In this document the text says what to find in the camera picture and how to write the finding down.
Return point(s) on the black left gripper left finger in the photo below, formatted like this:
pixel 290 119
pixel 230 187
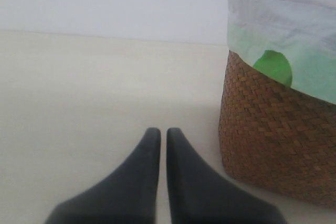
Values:
pixel 127 195

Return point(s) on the white and green bin liner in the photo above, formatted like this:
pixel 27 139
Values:
pixel 289 41

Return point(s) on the woven brown wicker basket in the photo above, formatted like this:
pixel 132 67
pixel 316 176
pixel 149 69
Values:
pixel 276 138

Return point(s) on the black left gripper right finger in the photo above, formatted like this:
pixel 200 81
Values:
pixel 198 194

